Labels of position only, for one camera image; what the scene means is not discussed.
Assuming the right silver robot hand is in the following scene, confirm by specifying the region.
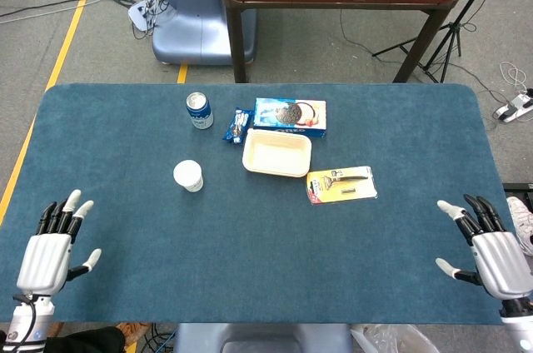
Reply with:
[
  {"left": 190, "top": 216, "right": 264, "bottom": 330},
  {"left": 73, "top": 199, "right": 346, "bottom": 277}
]
[{"left": 435, "top": 193, "right": 533, "bottom": 301}]

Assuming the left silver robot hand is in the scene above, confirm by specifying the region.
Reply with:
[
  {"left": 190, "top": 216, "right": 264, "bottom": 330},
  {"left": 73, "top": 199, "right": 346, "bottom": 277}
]
[{"left": 16, "top": 189, "right": 102, "bottom": 298}]

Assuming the white paper cup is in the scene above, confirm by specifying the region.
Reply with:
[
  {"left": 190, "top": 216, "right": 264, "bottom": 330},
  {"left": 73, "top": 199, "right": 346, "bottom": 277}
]
[{"left": 172, "top": 160, "right": 205, "bottom": 193}]

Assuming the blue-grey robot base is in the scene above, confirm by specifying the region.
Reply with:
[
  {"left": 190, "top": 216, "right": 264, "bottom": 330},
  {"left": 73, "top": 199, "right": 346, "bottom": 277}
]
[{"left": 151, "top": 0, "right": 257, "bottom": 66}]

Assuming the white sneaker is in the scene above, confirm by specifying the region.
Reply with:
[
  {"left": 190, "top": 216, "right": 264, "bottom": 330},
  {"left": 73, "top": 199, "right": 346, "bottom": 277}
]
[{"left": 506, "top": 196, "right": 533, "bottom": 257}]

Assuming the black cloth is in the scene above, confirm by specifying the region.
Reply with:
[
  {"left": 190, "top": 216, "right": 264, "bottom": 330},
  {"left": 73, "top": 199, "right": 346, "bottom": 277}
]
[{"left": 43, "top": 326, "right": 127, "bottom": 353}]

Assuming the clear plastic bag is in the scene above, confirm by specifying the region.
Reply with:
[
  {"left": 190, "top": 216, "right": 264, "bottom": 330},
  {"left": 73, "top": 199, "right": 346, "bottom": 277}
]
[{"left": 349, "top": 323, "right": 438, "bottom": 353}]

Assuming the white power strip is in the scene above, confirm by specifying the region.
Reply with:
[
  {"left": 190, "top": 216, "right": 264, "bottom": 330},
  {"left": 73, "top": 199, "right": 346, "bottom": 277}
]
[{"left": 493, "top": 87, "right": 533, "bottom": 123}]

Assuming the razor in yellow blister pack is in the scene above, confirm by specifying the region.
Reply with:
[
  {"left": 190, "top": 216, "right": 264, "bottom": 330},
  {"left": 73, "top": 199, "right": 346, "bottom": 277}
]
[{"left": 306, "top": 166, "right": 379, "bottom": 206}]

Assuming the blue drink can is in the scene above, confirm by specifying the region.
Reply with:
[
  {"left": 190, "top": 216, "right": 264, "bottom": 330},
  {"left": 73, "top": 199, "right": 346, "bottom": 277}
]
[{"left": 185, "top": 92, "right": 215, "bottom": 131}]

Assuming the blue table mat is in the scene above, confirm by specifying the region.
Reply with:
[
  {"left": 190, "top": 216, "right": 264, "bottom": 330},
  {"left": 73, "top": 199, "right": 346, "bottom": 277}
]
[{"left": 0, "top": 82, "right": 516, "bottom": 326}]

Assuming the blue-grey robot torso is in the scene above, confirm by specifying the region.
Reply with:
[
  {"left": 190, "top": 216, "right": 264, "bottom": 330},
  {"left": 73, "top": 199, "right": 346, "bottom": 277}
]
[{"left": 172, "top": 322, "right": 354, "bottom": 353}]

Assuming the small blue Oreo packet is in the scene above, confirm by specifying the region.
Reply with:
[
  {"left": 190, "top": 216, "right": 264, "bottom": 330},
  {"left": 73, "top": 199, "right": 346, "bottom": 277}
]
[{"left": 222, "top": 107, "right": 255, "bottom": 146}]

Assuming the black tripod stand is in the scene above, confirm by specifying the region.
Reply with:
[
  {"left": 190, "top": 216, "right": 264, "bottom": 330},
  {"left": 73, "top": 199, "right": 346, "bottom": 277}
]
[{"left": 371, "top": 0, "right": 517, "bottom": 84}]

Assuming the cream plastic food tray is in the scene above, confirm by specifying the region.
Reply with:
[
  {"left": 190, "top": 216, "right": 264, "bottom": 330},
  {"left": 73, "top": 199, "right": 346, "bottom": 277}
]
[{"left": 242, "top": 128, "right": 313, "bottom": 179}]

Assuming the blue Oreo cookie box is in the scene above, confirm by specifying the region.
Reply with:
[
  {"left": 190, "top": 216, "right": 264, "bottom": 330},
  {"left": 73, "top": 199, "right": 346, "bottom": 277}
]
[{"left": 252, "top": 97, "right": 327, "bottom": 141}]

